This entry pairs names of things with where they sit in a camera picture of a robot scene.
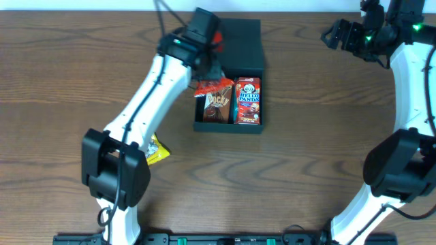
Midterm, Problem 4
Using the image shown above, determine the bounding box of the red Hacks candy bag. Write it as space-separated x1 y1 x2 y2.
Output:
193 31 234 98

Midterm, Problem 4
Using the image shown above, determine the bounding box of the dark green box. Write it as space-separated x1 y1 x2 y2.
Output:
193 18 265 134

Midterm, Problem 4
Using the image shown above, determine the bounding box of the brown Pocky box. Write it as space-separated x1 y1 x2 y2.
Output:
203 86 233 123

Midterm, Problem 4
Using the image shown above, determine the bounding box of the red Hello Panda box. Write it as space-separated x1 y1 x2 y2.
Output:
235 77 261 125

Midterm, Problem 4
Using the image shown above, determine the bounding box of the yellow Hacks candy bag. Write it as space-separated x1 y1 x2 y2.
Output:
146 133 170 165

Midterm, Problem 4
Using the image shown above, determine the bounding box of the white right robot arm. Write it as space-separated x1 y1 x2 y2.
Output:
315 0 435 244

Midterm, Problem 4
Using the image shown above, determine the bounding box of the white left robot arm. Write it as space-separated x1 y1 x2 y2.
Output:
81 8 222 244

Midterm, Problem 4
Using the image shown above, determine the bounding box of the teal Chunkies cookie box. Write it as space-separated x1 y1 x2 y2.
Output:
232 99 238 124

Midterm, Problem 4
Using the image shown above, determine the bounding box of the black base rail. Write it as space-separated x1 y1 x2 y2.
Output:
52 232 399 245

